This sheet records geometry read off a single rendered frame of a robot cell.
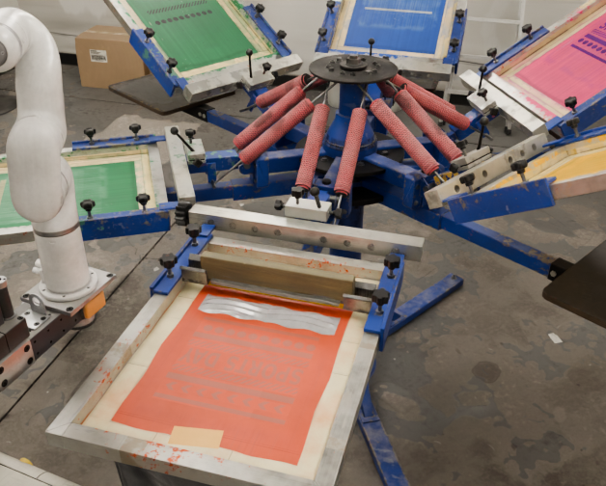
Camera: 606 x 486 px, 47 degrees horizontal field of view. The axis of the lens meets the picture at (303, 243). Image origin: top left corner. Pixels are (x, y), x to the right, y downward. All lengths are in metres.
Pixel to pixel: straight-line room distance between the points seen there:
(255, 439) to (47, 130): 0.72
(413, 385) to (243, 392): 1.52
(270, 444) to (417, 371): 1.67
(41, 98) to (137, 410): 0.67
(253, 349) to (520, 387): 1.65
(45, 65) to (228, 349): 0.75
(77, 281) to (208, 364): 0.35
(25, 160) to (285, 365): 0.72
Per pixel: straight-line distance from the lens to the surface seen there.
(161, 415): 1.54
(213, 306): 1.80
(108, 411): 1.58
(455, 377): 3.07
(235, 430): 1.49
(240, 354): 1.66
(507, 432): 2.90
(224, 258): 1.80
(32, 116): 1.40
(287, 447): 1.46
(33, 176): 1.38
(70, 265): 1.56
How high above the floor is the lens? 2.05
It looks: 32 degrees down
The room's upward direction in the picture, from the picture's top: straight up
